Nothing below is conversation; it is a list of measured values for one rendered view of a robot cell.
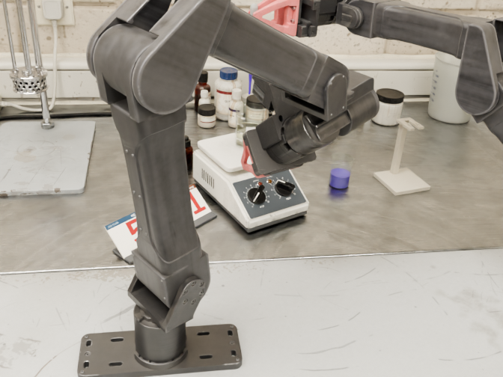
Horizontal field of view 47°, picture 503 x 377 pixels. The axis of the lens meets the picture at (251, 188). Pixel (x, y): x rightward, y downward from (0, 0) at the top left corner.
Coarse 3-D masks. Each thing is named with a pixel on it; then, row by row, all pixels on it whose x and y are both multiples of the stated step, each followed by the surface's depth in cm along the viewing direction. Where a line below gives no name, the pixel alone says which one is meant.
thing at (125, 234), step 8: (120, 224) 91; (128, 224) 92; (136, 224) 93; (112, 232) 90; (120, 232) 91; (128, 232) 91; (136, 232) 92; (120, 240) 90; (128, 240) 91; (128, 248) 90
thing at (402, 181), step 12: (396, 120) 111; (408, 120) 110; (396, 144) 114; (396, 156) 114; (396, 168) 116; (408, 168) 119; (384, 180) 114; (396, 180) 114; (408, 180) 114; (420, 180) 115; (396, 192) 110; (408, 192) 111
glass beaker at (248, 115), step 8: (240, 104) 105; (248, 104) 105; (256, 104) 105; (240, 112) 101; (248, 112) 101; (256, 112) 101; (240, 120) 102; (248, 120) 101; (256, 120) 102; (240, 128) 103; (248, 128) 102; (240, 136) 103; (240, 144) 104
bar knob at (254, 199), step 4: (252, 188) 99; (256, 188) 99; (260, 188) 97; (248, 192) 98; (252, 192) 98; (256, 192) 97; (260, 192) 97; (248, 196) 98; (252, 196) 98; (256, 196) 96; (260, 196) 98; (264, 196) 99; (252, 200) 97; (256, 200) 97; (260, 200) 98; (264, 200) 98
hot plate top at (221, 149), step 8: (224, 136) 109; (232, 136) 109; (200, 144) 105; (208, 144) 105; (216, 144) 106; (224, 144) 106; (232, 144) 106; (208, 152) 103; (216, 152) 103; (224, 152) 103; (232, 152) 103; (240, 152) 104; (216, 160) 101; (224, 160) 101; (232, 160) 101; (240, 160) 101; (248, 160) 101; (224, 168) 99; (232, 168) 98; (240, 168) 99
